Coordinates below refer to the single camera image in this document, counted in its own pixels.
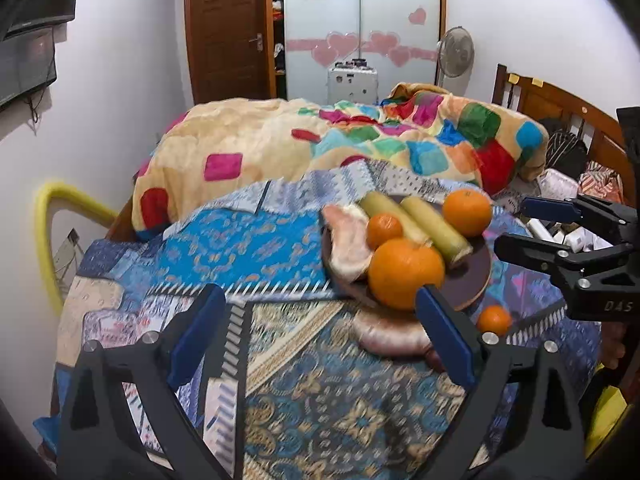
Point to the black bag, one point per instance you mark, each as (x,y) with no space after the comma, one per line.
(565,147)

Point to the peeled pomelo piece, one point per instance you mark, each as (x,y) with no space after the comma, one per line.
(385,332)
(345,245)

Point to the wooden headboard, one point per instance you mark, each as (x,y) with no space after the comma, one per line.
(540,95)

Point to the yellow foam tube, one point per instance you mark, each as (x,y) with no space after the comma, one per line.
(45,240)

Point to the small orange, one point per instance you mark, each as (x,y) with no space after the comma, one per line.
(384,230)
(494,320)

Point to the striped bag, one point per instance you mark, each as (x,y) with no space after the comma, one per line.
(600,180)

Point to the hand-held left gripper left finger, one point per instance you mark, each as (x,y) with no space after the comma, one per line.
(200,330)

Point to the white box appliance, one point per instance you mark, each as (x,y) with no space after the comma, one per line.
(350,85)

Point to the standing fan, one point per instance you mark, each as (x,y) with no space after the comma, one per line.
(456,52)

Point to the yellow plastic bag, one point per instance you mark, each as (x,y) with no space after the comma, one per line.
(605,415)

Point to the yellow sugarcane piece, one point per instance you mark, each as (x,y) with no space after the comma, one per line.
(375,205)
(435,230)

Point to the blue patterned bed sheet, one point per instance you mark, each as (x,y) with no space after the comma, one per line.
(300,410)

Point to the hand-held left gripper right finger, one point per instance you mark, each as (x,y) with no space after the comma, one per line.
(445,335)

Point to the colourful patchwork blanket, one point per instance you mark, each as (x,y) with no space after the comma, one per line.
(250,130)

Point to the small wall-mounted monitor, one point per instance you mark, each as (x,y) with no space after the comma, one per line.
(25,65)

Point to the purple plate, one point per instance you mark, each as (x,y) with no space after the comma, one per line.
(465,280)

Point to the large orange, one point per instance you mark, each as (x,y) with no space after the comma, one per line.
(467,212)
(405,272)

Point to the brown wooden door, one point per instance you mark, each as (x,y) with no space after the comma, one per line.
(225,25)

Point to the pink patterned pouch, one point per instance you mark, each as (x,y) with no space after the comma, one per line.
(557,182)

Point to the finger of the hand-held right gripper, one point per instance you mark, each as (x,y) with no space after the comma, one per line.
(547,208)
(525,248)

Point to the wooden wardrobe with heart stickers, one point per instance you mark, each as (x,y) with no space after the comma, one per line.
(325,10)

